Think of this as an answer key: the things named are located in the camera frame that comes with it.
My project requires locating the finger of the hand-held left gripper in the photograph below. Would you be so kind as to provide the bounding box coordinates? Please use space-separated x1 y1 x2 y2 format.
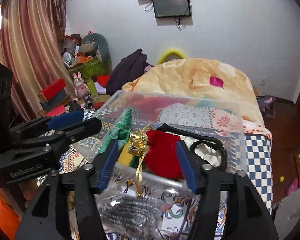
9 110 102 148
0 131 77 184

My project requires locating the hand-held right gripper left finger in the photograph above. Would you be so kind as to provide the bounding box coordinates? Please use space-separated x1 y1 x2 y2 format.
15 140 120 240

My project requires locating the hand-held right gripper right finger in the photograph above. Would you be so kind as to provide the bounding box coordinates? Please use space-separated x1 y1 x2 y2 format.
175 140 280 240

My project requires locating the yellow green sponge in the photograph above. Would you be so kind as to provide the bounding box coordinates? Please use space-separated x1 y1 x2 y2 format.
117 140 146 168

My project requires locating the red velvet pouch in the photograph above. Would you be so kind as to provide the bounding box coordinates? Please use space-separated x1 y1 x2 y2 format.
143 129 186 180

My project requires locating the white black-trimmed fabric bag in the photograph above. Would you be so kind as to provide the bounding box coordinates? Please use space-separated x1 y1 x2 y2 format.
156 123 227 173

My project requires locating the green knitted cloth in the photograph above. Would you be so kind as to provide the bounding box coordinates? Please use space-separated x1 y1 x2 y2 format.
96 108 133 153

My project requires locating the gold ribbon gift ornament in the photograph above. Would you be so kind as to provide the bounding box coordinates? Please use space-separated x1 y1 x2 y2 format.
129 125 151 198

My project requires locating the clear plastic storage box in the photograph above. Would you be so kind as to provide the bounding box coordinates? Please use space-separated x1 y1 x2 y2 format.
78 90 248 205

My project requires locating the steel wool scrubber pack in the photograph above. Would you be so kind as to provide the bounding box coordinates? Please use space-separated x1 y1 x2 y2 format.
97 195 163 233

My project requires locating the red box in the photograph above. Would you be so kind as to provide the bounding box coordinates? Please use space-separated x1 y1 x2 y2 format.
37 78 67 102

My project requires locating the pink rabbit plush toy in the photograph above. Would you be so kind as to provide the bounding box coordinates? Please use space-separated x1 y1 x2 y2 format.
74 72 88 100

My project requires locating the pink striped curtain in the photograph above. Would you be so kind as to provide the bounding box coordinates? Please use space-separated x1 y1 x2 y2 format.
0 0 77 123

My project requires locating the orange cloth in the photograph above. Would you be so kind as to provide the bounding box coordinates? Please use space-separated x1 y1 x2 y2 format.
0 195 22 240

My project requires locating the green cardboard box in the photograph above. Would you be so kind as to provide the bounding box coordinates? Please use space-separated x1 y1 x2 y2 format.
81 57 108 80

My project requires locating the blue white checkered cloth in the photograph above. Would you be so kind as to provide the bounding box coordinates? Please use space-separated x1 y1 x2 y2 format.
220 133 273 230

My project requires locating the dark purple clothing pile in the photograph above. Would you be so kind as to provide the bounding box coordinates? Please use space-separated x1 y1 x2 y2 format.
105 49 154 96

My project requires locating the grey plush toy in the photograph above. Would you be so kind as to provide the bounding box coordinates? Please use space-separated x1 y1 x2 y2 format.
80 32 112 70

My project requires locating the orange yellow blanket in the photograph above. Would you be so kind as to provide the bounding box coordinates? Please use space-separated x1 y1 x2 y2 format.
122 57 264 125

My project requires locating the black framed screen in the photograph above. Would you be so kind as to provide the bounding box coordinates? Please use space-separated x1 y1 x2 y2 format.
151 0 192 18

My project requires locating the black cable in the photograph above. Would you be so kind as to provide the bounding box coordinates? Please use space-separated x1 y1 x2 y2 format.
174 16 185 32

